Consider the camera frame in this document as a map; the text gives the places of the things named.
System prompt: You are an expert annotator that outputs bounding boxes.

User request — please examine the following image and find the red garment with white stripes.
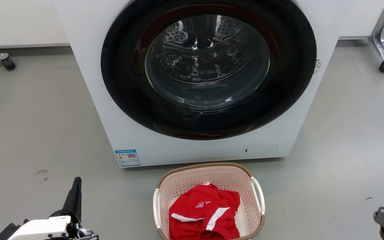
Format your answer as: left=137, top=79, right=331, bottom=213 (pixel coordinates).
left=168, top=182, right=241, bottom=240

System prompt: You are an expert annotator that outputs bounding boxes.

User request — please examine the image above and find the white front-load washing machine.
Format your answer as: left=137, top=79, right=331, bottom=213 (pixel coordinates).
left=53, top=0, right=346, bottom=168

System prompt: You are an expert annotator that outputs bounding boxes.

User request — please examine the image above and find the white washer filter flap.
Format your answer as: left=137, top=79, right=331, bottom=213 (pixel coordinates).
left=243, top=141, right=278, bottom=158

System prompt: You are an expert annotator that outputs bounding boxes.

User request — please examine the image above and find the blue energy label sticker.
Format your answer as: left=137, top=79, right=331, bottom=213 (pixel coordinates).
left=114, top=149, right=141, bottom=167

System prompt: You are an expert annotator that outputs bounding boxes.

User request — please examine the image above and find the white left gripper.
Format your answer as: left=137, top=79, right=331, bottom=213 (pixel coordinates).
left=8, top=177, right=82, bottom=240

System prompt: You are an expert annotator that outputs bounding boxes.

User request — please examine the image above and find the beige plastic laundry basket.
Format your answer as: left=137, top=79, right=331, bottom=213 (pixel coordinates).
left=152, top=162, right=266, bottom=240

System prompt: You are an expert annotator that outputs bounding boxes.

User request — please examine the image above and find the black round washer door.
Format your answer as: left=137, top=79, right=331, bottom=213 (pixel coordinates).
left=100, top=0, right=317, bottom=141

